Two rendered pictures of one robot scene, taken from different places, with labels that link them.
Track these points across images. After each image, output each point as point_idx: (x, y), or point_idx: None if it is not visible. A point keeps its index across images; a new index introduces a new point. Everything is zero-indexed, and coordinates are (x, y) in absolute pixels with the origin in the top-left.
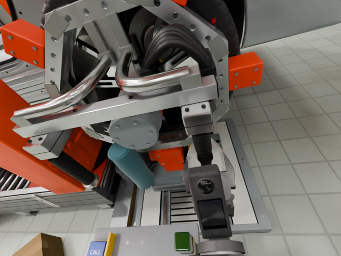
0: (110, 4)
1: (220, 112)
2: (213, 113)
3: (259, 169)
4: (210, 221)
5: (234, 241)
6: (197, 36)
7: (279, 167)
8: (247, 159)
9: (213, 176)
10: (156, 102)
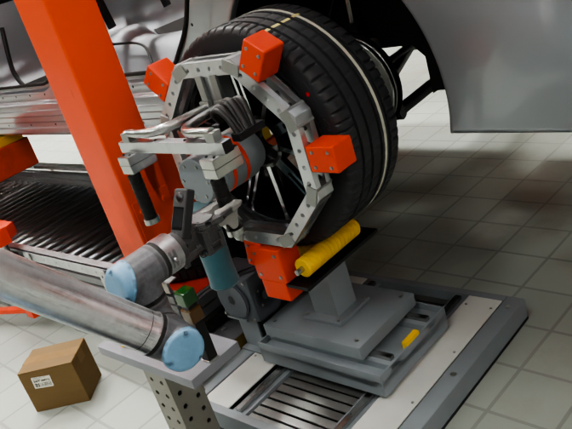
0: (213, 69)
1: (310, 199)
2: (304, 198)
3: (480, 415)
4: (175, 223)
5: (179, 237)
6: (271, 106)
7: (522, 428)
8: (481, 391)
9: (184, 191)
10: (193, 146)
